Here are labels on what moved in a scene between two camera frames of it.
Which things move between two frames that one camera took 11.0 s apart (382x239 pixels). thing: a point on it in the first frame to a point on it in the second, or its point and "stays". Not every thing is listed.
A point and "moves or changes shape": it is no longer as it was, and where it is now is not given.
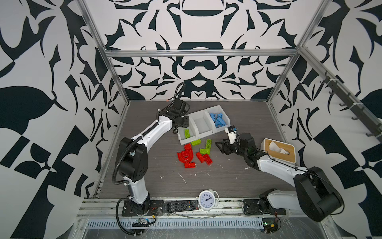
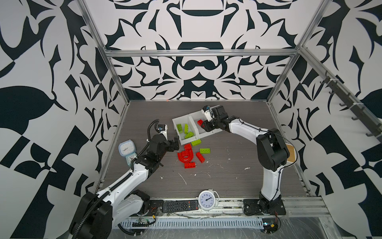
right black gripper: (222, 150) to (206, 127)
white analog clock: (208, 199) stays
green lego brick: (204, 151) stays
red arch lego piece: (185, 156) stays
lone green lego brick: (187, 133) moves or changes shape
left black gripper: (186, 124) to (170, 147)
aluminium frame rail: (134, 53) stays
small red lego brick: (187, 147) stays
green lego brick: (196, 142) stays
